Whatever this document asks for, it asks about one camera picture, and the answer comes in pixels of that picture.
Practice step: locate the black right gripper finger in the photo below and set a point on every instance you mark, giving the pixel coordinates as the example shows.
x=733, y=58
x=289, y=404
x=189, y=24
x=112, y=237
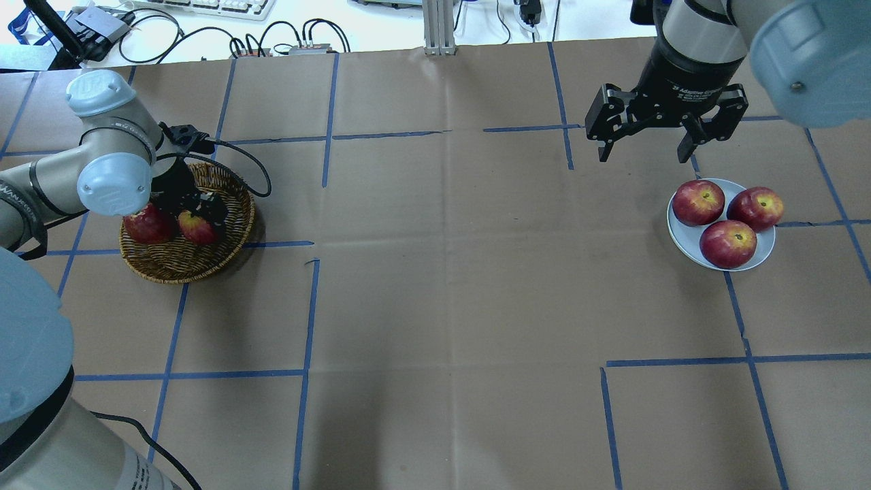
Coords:
x=731, y=105
x=609, y=118

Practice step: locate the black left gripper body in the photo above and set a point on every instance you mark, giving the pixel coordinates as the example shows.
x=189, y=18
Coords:
x=175, y=184

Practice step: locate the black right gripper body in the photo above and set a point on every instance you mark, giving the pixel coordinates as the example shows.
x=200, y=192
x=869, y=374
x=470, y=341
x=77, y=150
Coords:
x=687, y=82

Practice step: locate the red yellow apple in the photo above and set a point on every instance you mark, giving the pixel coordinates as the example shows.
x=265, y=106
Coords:
x=196, y=229

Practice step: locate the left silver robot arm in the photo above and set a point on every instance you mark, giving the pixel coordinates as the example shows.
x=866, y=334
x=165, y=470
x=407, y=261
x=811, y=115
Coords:
x=50, y=441

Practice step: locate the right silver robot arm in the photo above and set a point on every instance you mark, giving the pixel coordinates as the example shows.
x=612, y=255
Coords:
x=811, y=57

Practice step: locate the dark red apple in basket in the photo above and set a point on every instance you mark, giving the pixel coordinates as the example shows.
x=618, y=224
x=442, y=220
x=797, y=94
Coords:
x=150, y=225

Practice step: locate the round wicker basket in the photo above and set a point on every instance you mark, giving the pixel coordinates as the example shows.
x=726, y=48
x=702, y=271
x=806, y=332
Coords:
x=181, y=261

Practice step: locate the red apple on plate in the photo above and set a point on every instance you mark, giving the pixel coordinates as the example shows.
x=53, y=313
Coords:
x=759, y=207
x=698, y=202
x=728, y=244

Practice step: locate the light blue plate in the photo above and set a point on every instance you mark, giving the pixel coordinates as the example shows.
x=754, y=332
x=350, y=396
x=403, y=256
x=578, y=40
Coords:
x=688, y=238

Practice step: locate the grey usb hub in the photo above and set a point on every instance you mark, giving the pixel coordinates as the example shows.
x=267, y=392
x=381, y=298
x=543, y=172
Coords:
x=104, y=23

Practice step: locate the white keyboard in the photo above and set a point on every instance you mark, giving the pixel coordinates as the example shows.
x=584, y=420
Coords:
x=243, y=10

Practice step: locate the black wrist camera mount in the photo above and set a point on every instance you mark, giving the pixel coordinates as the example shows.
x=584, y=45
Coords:
x=187, y=139

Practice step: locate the aluminium frame post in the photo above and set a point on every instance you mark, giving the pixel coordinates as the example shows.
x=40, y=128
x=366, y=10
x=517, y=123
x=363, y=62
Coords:
x=438, y=18

